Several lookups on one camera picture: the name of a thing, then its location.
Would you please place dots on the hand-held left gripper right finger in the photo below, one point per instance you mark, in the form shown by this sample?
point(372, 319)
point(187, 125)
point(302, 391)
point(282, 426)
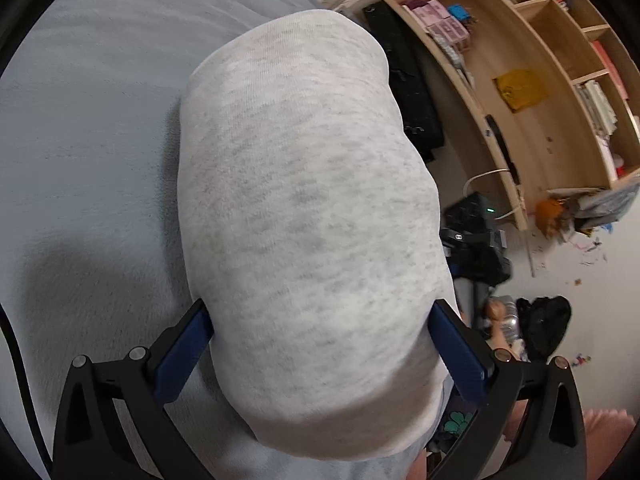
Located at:
point(457, 355)

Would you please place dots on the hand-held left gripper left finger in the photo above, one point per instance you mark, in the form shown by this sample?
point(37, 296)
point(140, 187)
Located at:
point(182, 355)

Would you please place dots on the white hoodie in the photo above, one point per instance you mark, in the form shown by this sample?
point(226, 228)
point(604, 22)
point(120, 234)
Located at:
point(300, 185)

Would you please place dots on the silver object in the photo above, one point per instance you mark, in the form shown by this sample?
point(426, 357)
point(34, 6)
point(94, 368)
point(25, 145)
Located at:
point(507, 322)

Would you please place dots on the dark cloth green flower print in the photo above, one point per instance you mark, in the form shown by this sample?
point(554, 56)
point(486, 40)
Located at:
point(457, 422)

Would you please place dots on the black bag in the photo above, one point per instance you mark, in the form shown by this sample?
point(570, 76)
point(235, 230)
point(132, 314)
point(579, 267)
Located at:
point(545, 325)

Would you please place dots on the black power unit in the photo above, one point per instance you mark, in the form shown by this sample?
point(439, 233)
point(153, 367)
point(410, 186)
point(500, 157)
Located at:
point(470, 210)

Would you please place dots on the orange bag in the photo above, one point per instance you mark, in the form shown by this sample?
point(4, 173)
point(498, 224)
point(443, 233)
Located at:
point(550, 215)

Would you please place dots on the light blue blanket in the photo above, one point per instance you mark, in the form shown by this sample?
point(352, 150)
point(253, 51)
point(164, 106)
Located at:
point(90, 135)

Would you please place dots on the wooden bookshelf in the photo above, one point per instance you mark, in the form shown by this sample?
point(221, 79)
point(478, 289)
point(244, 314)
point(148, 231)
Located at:
point(540, 130)

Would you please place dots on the yellow cloth on shelf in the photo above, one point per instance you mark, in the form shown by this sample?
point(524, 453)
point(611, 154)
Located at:
point(520, 90)

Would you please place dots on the long black case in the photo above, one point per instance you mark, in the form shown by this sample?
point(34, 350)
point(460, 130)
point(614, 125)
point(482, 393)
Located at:
point(405, 80)

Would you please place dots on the stack of white books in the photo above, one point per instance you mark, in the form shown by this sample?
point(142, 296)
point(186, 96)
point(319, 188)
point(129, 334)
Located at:
point(597, 107)

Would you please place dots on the pink boxes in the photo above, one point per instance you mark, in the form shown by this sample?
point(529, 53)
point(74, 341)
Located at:
point(440, 22)

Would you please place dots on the small blue object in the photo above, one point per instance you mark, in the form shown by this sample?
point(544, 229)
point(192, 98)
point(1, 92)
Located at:
point(459, 11)

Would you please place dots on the black camera gear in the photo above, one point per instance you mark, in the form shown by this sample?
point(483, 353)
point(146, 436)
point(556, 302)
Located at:
point(480, 260)

